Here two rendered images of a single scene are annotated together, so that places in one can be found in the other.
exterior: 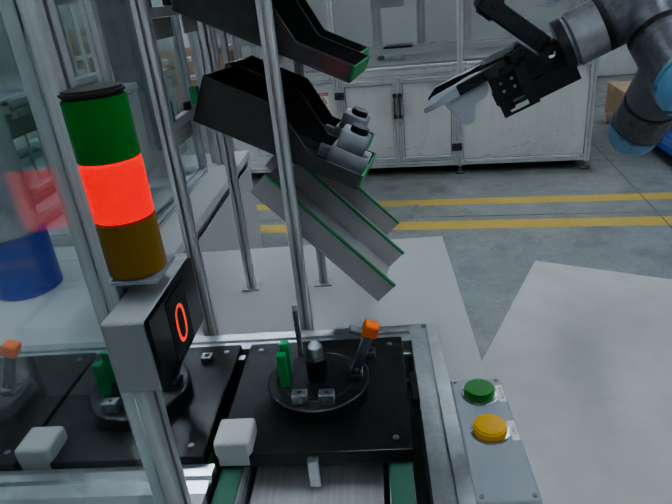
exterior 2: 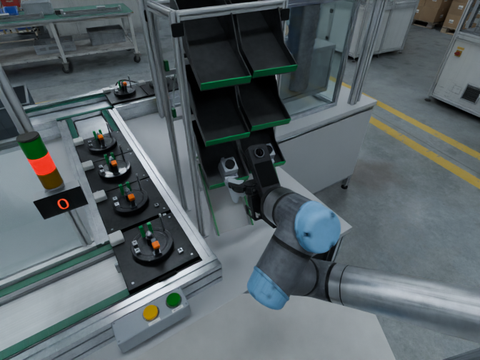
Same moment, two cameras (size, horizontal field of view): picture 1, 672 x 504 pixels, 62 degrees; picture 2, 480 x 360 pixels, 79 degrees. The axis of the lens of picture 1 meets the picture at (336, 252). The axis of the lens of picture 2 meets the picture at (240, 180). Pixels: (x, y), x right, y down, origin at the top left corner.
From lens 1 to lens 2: 0.87 m
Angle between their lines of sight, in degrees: 46
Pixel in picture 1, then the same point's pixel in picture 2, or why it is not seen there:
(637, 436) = not seen: outside the picture
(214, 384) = (143, 216)
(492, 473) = (126, 322)
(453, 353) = (240, 280)
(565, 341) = (281, 326)
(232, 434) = (113, 236)
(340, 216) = not seen: hidden behind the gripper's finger
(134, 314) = (38, 196)
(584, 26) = (266, 206)
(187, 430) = (118, 223)
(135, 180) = (36, 165)
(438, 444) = (137, 298)
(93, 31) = not seen: hidden behind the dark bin
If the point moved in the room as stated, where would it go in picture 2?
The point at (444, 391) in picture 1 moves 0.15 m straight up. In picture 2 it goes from (171, 287) to (162, 258)
